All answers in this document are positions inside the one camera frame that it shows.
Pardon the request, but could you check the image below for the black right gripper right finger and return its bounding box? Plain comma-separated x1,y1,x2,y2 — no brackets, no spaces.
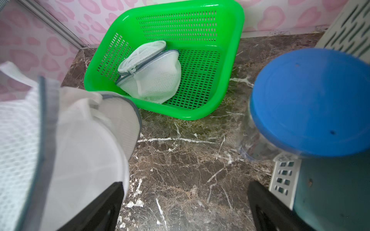
247,181,313,231

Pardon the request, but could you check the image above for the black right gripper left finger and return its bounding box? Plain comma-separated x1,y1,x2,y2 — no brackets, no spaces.
59,182,124,231

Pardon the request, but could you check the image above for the white mesh laundry bag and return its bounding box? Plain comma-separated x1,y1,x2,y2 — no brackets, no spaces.
1,62,142,231

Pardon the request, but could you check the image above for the white mesh bag in basket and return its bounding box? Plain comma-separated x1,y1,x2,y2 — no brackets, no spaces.
115,40,182,104

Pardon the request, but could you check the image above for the pencil tube blue lid standing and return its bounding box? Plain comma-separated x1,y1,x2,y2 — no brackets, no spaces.
239,48,370,161

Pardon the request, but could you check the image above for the green plastic basket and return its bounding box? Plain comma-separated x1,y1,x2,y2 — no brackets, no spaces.
84,1,245,120

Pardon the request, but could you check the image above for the white file organizer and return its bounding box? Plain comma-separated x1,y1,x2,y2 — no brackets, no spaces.
259,1,370,209

